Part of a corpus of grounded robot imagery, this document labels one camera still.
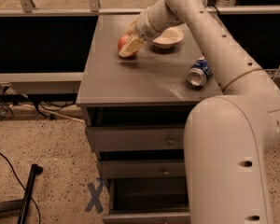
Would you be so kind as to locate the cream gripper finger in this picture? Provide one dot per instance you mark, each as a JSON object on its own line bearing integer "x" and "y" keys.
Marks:
{"x": 135, "y": 43}

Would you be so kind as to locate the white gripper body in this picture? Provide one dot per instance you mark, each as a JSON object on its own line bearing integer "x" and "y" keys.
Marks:
{"x": 144, "y": 26}

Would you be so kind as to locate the red apple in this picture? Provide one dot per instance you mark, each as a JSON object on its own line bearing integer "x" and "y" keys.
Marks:
{"x": 123, "y": 44}

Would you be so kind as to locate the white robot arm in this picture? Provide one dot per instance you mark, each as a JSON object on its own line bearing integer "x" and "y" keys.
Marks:
{"x": 225, "y": 136}

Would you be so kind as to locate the grey drawer cabinet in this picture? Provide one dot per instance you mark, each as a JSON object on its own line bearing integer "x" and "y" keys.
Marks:
{"x": 155, "y": 77}

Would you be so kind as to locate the grey top drawer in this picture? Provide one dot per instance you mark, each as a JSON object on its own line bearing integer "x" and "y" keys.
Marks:
{"x": 135, "y": 128}

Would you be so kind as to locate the grey drawer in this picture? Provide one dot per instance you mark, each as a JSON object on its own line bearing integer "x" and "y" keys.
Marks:
{"x": 135, "y": 128}
{"x": 144, "y": 163}
{"x": 161, "y": 200}

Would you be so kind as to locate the grey middle drawer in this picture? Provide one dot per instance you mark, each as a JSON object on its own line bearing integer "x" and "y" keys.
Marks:
{"x": 144, "y": 163}

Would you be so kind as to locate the grey bottom drawer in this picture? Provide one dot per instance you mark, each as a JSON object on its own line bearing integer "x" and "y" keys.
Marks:
{"x": 161, "y": 200}

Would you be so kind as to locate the white bowl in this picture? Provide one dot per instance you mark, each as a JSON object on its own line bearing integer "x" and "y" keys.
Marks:
{"x": 169, "y": 38}

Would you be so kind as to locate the grey metal railing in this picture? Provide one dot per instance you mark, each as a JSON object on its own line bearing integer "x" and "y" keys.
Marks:
{"x": 68, "y": 10}

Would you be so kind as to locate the blue soda can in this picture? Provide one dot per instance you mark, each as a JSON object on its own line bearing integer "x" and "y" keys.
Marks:
{"x": 199, "y": 73}

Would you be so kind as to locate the black metal stand leg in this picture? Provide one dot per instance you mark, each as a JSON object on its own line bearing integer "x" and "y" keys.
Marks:
{"x": 22, "y": 205}

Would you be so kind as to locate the blue tape cross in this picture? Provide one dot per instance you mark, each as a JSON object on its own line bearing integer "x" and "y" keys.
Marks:
{"x": 95, "y": 193}

